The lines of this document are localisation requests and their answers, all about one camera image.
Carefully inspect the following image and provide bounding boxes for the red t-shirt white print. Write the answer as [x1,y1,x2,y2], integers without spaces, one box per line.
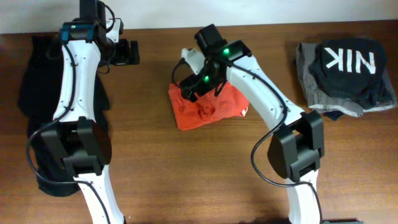
[168,83,249,131]

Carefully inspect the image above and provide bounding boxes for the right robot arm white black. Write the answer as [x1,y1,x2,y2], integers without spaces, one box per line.
[179,24,325,223]

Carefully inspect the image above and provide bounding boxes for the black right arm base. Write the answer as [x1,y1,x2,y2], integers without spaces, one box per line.
[322,219,364,224]

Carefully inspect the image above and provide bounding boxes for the black folded shirt white letters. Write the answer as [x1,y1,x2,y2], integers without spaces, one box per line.
[308,38,392,110]

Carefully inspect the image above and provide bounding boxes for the grey folded garment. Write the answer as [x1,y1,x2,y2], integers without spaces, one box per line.
[295,42,397,118]

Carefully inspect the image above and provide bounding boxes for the dark navy folded garment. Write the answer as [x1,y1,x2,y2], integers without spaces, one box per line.
[323,111,344,121]

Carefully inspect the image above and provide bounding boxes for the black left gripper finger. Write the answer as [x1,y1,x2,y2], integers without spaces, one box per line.
[129,40,140,65]
[113,39,130,65]

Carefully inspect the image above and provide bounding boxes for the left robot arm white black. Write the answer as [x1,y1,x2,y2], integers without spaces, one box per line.
[34,1,140,223]

